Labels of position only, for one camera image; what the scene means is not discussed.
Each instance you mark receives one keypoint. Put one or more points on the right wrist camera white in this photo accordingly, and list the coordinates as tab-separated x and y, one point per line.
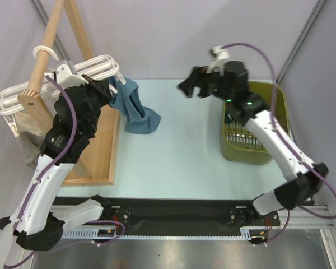
219	56

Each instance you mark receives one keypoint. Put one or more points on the dark green sock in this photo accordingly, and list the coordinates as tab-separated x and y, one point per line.
227	118

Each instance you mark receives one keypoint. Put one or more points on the blue sock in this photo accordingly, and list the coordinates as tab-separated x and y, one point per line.
141	120

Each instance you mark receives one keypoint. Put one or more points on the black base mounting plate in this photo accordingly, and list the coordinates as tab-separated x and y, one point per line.
188	218

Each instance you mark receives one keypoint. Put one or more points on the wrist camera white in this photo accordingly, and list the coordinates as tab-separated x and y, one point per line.
219	56
66	75

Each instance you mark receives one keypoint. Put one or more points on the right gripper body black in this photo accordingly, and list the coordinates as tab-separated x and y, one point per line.
200	81

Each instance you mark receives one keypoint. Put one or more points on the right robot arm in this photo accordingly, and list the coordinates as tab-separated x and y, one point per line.
303	176

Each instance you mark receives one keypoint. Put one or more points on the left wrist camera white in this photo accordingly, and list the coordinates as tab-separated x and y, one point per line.
66	75

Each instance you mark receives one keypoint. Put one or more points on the beige grey sock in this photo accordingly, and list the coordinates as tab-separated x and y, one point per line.
29	138

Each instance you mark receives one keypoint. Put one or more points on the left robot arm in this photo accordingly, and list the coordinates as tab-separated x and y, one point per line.
78	109

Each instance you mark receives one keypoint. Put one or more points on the aluminium rail frame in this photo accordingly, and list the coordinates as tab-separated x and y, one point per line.
306	242

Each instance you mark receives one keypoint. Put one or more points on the olive green plastic basket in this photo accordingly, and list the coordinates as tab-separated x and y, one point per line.
237	144

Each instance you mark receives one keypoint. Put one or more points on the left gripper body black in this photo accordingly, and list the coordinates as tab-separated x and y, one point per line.
95	88

